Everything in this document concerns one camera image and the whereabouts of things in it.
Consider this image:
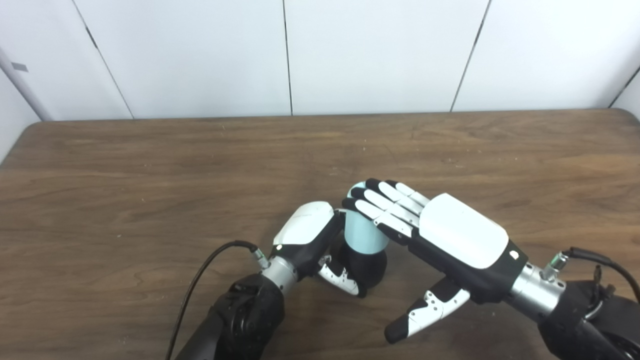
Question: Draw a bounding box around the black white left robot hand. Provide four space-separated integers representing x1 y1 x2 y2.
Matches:
271 201 367 298

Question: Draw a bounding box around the black flared nozzle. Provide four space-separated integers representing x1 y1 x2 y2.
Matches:
330 235 388 297

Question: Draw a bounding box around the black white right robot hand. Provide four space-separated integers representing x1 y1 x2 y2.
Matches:
341 178 529 345

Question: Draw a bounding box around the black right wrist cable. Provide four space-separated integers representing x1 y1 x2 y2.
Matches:
541 247 640 303

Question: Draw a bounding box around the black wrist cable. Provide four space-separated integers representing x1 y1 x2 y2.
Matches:
541 247 640 303
165 240 272 360

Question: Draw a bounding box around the light blue cup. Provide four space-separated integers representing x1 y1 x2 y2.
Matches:
344 183 390 252

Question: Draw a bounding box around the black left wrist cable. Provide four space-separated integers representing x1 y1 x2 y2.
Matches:
165 240 272 360

